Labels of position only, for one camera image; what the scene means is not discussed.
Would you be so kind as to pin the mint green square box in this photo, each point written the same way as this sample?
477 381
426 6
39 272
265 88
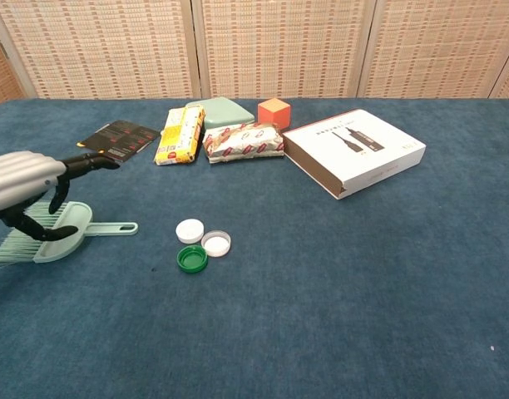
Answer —
221 110

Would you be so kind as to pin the yellow snack package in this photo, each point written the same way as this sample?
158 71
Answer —
179 135

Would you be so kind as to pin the white clear-rimmed bottle cap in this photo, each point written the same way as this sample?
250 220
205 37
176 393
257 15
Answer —
215 244

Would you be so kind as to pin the orange cube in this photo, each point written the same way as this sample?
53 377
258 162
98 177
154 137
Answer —
273 113

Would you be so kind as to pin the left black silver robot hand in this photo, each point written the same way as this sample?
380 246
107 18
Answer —
17 174

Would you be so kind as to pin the black flat packet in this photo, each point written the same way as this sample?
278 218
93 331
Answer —
121 139

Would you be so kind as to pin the silver red patterned packet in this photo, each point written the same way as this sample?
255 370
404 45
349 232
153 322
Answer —
246 143

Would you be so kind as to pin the white flat cardboard box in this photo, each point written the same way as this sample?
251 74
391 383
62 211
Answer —
362 145

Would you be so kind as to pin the green bottle cap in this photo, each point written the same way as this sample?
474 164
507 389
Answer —
192 259

